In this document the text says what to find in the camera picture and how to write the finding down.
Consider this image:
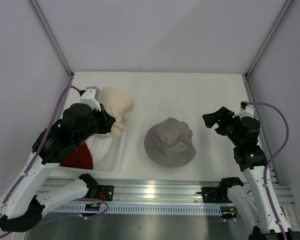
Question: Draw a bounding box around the black base bracket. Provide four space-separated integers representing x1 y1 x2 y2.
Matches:
92 185 115 202
196 187 227 204

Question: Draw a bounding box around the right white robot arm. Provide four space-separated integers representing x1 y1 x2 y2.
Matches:
202 102 300 240

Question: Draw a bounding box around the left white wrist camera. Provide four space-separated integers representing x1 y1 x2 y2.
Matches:
80 86 102 112

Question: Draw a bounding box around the white plastic basket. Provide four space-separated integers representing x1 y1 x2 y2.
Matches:
58 132 126 174

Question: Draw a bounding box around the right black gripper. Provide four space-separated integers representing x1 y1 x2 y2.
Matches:
202 106 243 147

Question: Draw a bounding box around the left black base bracket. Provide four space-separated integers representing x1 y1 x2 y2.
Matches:
92 185 115 202

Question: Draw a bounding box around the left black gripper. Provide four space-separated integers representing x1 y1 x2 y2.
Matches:
75 103 116 146

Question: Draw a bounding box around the white slotted cable duct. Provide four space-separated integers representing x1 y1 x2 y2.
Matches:
53 202 222 216

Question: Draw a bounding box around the aluminium frame post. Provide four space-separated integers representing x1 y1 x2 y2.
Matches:
27 0 74 79
243 0 297 80

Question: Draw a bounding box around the left aluminium frame post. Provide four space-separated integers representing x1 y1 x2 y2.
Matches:
27 0 74 79

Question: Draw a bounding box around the right black base bracket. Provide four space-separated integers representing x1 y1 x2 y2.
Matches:
196 187 227 204

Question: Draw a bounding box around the aluminium mounting rail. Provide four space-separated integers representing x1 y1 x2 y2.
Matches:
23 178 297 207

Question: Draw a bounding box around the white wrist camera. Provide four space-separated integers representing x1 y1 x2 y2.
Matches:
80 86 102 112
234 101 254 119

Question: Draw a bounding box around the right aluminium frame post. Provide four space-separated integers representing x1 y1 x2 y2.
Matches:
243 0 297 80

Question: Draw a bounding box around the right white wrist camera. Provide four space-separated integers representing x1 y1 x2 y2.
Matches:
234 101 254 119

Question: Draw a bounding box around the dark red bucket hat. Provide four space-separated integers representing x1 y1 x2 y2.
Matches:
60 143 93 170

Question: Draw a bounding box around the grey bucket hat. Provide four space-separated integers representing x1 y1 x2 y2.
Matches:
143 117 197 169

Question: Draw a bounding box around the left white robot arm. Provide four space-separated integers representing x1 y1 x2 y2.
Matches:
0 103 116 233

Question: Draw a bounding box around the white bucket hat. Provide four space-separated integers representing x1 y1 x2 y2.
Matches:
85 136 113 166

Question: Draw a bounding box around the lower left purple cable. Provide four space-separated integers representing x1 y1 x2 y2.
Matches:
39 197 109 226

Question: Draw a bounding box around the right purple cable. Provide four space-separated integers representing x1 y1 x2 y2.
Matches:
247 101 290 240

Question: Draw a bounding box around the beige bucket hat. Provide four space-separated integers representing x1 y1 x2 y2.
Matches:
94 86 135 139

